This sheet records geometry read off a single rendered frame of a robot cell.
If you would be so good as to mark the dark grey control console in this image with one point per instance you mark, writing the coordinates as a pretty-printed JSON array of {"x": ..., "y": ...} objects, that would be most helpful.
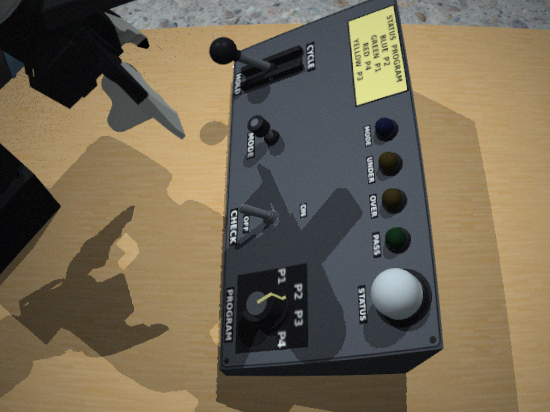
[{"x": 308, "y": 204}]

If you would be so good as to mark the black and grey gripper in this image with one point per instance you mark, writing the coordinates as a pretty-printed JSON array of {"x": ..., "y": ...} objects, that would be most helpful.
[{"x": 66, "y": 70}]

